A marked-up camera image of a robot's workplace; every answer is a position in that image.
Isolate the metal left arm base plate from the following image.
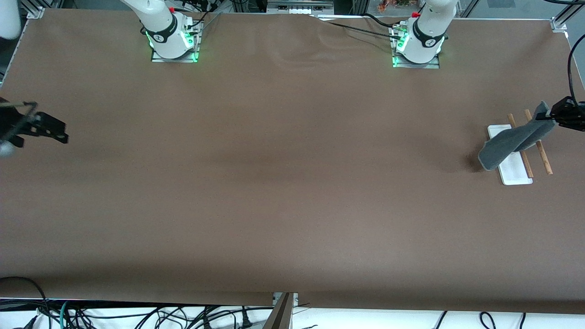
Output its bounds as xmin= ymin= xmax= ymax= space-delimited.
xmin=392 ymin=25 xmax=441 ymax=69

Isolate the grey and pink towel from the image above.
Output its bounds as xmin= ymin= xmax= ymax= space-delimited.
xmin=478 ymin=101 xmax=557 ymax=172

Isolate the wooden post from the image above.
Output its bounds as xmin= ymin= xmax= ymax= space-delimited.
xmin=263 ymin=292 xmax=293 ymax=329

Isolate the orange and red clutter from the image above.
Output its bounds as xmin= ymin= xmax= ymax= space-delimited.
xmin=377 ymin=0 xmax=423 ymax=12

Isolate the grey device with white connectors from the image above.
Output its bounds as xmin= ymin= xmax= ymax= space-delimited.
xmin=267 ymin=0 xmax=334 ymax=14

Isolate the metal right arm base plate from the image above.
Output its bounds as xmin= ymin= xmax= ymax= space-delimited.
xmin=151 ymin=21 xmax=200 ymax=63

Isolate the metal bracket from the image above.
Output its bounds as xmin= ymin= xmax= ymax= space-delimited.
xmin=273 ymin=292 xmax=298 ymax=308

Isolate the white rack with wooden rods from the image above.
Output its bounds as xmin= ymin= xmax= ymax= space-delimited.
xmin=487 ymin=109 xmax=553 ymax=186

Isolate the short black table cable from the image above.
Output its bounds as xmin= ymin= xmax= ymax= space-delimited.
xmin=363 ymin=13 xmax=399 ymax=28

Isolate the thick black looped cable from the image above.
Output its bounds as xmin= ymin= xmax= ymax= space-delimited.
xmin=0 ymin=276 xmax=51 ymax=329

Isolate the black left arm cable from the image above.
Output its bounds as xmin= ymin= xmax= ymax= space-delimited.
xmin=567 ymin=34 xmax=585 ymax=105

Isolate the long black table cable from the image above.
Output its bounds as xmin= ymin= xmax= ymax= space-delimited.
xmin=315 ymin=18 xmax=403 ymax=41

